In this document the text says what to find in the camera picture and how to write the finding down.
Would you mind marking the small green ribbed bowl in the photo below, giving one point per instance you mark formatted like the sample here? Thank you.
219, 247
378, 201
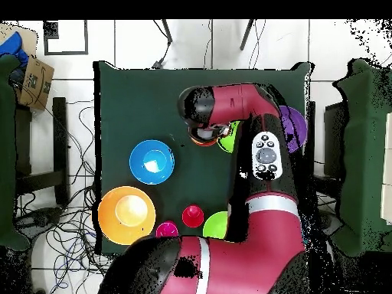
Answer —
228, 142

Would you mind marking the orange plastic bowl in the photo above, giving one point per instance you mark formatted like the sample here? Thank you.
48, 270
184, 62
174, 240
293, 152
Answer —
203, 143

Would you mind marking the purple plastic bowl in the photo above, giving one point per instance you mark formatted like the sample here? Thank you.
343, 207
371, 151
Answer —
295, 128

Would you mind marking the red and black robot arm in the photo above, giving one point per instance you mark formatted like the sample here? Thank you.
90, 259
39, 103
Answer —
232, 101

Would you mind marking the large blue plastic bowl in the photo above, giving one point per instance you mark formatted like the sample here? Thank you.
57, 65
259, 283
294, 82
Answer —
151, 162

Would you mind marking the dark green tablecloth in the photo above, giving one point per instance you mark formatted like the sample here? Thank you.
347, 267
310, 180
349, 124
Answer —
137, 107

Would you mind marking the red plastic cup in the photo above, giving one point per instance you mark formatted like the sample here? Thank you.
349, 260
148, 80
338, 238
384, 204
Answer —
193, 216

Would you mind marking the large green plastic bowl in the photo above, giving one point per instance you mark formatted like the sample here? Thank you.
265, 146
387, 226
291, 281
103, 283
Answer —
216, 226

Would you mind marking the pink plastic cup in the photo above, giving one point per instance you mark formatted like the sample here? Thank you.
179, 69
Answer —
167, 229

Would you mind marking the yellow plastic bowl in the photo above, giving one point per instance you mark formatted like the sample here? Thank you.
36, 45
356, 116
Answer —
127, 214

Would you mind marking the green cloth on side table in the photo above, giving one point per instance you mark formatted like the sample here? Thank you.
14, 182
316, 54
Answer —
6, 153
364, 122

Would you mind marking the black bench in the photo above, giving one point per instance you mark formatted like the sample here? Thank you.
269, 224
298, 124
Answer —
59, 147

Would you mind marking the cardboard box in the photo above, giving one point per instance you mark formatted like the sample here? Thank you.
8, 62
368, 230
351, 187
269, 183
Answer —
36, 82

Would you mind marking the grey base with black knob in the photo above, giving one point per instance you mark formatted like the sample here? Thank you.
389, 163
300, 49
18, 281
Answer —
43, 219

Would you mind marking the blue cloth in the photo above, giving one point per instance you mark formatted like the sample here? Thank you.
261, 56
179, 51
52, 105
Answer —
13, 46

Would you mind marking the black square frame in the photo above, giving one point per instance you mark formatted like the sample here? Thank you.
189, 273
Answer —
65, 53

